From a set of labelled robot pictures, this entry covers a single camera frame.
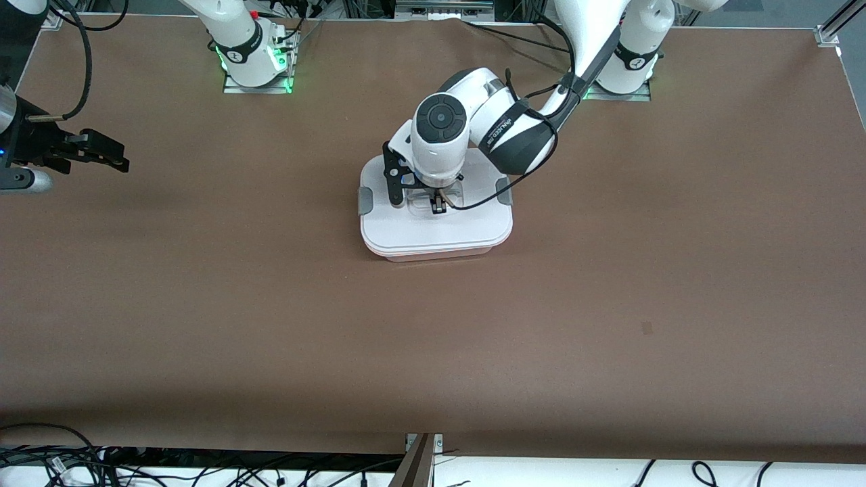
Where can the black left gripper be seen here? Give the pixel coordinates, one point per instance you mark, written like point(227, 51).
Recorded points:
point(438, 203)

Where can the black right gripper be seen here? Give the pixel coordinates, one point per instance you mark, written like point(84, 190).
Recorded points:
point(42, 144)

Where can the white box lid grey clips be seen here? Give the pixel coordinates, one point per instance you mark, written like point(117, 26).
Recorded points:
point(436, 230)

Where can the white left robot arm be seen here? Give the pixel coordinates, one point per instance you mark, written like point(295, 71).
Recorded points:
point(440, 145)

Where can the pink plastic box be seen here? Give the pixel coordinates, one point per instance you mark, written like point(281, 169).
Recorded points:
point(440, 256)

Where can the brown table cover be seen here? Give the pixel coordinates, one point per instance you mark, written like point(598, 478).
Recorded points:
point(473, 372)

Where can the aluminium frame profile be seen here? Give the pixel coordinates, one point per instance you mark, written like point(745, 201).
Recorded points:
point(839, 24)
point(53, 17)

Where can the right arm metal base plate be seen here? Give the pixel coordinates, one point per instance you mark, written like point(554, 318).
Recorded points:
point(260, 88)

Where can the aluminium rail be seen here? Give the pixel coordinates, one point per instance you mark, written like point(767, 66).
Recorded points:
point(443, 8)

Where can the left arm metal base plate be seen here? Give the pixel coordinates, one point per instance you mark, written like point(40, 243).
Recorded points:
point(643, 97)

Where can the aluminium post with bracket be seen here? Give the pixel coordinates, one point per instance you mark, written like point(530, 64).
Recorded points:
point(414, 463)

